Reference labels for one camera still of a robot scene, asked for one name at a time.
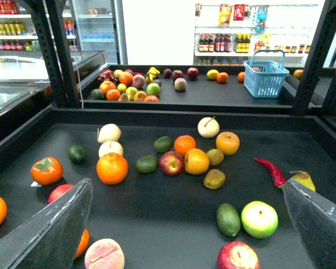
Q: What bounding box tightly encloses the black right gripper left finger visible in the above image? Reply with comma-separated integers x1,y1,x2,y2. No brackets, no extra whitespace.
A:
0,178,93,268

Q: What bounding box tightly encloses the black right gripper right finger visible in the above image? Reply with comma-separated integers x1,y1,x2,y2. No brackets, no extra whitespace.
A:
283,180,336,268

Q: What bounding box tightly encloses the blue basket on far shelf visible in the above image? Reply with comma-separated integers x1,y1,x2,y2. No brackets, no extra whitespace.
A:
244,49,290,98

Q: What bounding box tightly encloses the tangerine far shelf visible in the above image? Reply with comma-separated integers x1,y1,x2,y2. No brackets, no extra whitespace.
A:
216,72,229,84

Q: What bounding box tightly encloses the yellow lemon far shelf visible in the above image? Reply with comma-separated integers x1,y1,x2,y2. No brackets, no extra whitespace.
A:
207,69,219,81

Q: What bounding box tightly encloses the peach far shelf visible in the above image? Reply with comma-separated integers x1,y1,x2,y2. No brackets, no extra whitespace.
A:
174,78,187,91

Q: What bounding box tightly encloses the orange fruit under finger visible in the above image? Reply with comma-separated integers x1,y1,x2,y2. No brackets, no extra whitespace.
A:
75,229,90,259

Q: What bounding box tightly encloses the red fruit behind finger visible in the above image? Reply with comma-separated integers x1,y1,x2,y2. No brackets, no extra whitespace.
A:
48,184,73,204

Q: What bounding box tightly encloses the yellow green pear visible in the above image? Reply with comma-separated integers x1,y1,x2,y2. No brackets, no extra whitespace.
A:
290,170,316,192

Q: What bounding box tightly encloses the pink peach front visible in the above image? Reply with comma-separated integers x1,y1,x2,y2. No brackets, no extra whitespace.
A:
85,239,125,269

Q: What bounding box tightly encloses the red chili pepper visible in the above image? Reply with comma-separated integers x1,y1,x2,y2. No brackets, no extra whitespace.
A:
254,157,286,189

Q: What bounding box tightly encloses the orange persimmon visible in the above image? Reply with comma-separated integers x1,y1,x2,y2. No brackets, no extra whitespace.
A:
31,156,63,185

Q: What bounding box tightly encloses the dark green lime left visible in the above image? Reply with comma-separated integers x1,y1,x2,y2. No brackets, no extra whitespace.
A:
67,145,87,164

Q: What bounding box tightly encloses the red apple front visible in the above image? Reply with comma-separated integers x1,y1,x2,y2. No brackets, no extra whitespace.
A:
216,241,260,269

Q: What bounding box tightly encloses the large orange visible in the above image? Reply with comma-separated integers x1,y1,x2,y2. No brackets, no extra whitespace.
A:
96,152,128,185

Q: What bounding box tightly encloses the green avocado near apple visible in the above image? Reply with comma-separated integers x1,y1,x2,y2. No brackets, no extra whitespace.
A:
216,203,241,237

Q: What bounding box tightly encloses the white pear front left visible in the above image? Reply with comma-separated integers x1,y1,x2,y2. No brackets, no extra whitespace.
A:
99,141,124,158

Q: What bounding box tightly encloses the white pear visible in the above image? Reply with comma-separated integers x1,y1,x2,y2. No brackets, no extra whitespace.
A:
197,117,220,138
99,141,124,158
97,123,122,143

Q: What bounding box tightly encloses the brown kiwi lower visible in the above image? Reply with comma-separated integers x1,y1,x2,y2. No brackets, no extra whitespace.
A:
203,169,226,190

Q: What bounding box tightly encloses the brown kiwi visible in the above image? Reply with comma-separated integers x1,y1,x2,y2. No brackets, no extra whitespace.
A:
203,169,226,190
207,149,224,166

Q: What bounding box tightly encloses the white pear back left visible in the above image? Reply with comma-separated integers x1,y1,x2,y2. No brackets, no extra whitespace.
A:
97,123,122,143

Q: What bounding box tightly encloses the green lime front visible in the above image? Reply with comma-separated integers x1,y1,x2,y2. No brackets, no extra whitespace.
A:
136,155,158,174

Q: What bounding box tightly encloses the orange yellow apple back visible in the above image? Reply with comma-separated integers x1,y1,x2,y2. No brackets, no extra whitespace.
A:
216,132,240,156

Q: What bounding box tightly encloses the orange yellow apple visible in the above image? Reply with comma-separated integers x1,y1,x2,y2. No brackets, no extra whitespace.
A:
216,132,240,156
184,148,209,175

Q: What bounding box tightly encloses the brown kiwi upper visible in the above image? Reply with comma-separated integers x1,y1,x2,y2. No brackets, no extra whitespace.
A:
207,149,224,166

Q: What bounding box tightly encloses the black front fruit tray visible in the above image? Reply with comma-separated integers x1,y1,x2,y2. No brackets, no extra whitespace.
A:
0,108,336,268

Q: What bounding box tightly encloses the black fruit tray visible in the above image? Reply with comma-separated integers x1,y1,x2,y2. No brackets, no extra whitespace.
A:
81,66,300,114
0,108,336,268

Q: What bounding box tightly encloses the orange yellow apple centre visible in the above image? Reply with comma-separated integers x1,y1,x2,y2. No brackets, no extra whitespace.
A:
184,148,209,175

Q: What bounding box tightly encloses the red yellow apple centre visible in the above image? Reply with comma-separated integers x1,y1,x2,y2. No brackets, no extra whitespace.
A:
159,151,185,176

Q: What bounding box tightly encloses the green lime back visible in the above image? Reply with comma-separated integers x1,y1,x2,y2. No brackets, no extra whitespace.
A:
153,136,174,154

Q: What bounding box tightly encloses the white pear back right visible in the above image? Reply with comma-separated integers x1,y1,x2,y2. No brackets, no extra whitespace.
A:
197,117,220,138

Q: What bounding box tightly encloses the orange on side tray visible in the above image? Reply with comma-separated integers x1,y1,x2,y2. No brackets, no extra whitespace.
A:
293,69,304,80

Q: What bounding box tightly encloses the small tangerine centre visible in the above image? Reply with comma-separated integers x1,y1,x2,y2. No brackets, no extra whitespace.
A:
174,135,196,156

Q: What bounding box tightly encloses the black far fruit tray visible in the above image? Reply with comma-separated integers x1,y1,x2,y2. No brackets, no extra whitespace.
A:
81,66,300,114

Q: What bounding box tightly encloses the green apple far pile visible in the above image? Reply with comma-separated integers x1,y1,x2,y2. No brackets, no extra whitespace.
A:
146,82,161,97

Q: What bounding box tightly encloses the dark red apple far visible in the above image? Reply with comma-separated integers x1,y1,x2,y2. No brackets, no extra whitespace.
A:
186,67,199,81

